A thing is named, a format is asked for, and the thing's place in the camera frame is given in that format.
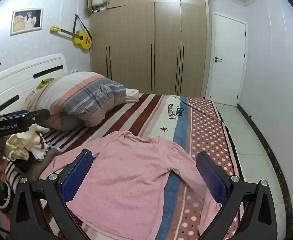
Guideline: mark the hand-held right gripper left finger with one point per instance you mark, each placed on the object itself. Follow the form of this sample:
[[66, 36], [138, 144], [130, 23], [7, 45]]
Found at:
[[77, 175]]

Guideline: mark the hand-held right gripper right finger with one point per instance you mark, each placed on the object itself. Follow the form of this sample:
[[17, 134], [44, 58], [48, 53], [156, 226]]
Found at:
[[211, 177]]

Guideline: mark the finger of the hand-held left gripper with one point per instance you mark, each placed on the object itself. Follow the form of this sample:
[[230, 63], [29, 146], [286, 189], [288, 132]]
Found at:
[[8, 103], [39, 117]]

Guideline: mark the pink dotted shirt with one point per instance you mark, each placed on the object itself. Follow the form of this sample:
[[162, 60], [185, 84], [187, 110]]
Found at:
[[136, 175]]

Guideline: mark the cream crumpled cloth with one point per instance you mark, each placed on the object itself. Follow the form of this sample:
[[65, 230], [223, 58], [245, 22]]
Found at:
[[19, 145]]

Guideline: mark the white bed headboard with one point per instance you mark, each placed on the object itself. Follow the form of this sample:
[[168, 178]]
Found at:
[[19, 77]]

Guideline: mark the green cloth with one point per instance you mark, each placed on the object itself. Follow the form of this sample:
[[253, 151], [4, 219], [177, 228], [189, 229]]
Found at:
[[44, 83]]

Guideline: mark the dark crumpled cloth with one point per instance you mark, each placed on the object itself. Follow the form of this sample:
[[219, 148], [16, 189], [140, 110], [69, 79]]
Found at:
[[32, 165]]

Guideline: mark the folded striped quilt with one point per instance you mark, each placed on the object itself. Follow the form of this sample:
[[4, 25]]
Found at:
[[86, 97]]

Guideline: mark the striped dotted printed blanket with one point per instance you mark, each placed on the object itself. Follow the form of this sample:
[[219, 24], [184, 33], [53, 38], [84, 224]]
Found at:
[[206, 120]]

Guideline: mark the yellow guitar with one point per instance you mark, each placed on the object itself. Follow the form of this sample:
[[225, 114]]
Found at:
[[81, 38]]

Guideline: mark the white cloth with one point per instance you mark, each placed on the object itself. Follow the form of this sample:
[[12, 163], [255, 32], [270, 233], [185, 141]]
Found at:
[[132, 95]]

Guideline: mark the white door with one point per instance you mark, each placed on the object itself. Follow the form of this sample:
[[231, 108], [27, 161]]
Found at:
[[227, 60]]

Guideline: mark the beige wooden wardrobe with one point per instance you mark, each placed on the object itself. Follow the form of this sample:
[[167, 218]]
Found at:
[[141, 42]]

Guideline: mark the white bedding in wardrobe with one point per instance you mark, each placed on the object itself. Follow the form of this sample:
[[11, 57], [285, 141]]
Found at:
[[98, 1]]

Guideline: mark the framed wall photo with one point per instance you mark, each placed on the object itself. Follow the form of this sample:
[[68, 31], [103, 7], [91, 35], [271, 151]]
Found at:
[[27, 21]]

